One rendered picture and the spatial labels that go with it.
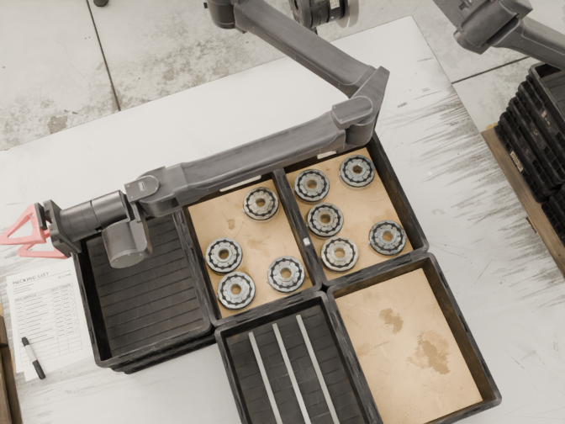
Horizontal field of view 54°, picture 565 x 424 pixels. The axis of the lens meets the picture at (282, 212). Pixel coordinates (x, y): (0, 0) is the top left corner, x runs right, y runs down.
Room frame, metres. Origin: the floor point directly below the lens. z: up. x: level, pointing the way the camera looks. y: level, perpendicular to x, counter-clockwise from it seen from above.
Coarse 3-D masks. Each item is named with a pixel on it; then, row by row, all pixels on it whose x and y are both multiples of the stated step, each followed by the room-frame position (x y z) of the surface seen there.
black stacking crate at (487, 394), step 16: (400, 272) 0.36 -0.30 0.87; (432, 272) 0.34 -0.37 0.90; (352, 288) 0.33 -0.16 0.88; (432, 288) 0.31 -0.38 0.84; (448, 304) 0.25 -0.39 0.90; (448, 320) 0.22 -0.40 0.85; (464, 336) 0.17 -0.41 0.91; (464, 352) 0.14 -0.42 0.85; (480, 368) 0.09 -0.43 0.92; (480, 384) 0.05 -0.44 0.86; (448, 416) -0.01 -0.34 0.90
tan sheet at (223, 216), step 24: (240, 192) 0.66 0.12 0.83; (192, 216) 0.60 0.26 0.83; (216, 216) 0.60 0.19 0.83; (240, 216) 0.59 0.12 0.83; (240, 240) 0.51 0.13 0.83; (264, 240) 0.51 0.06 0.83; (288, 240) 0.50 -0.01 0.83; (264, 264) 0.44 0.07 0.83; (216, 288) 0.38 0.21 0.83; (264, 288) 0.37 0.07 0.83
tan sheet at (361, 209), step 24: (312, 168) 0.71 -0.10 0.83; (336, 168) 0.70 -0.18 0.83; (336, 192) 0.63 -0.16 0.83; (360, 192) 0.62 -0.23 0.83; (384, 192) 0.61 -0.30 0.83; (360, 216) 0.54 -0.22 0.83; (384, 216) 0.54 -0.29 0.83; (312, 240) 0.49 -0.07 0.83; (360, 240) 0.47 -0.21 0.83; (408, 240) 0.46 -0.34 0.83; (360, 264) 0.40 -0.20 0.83
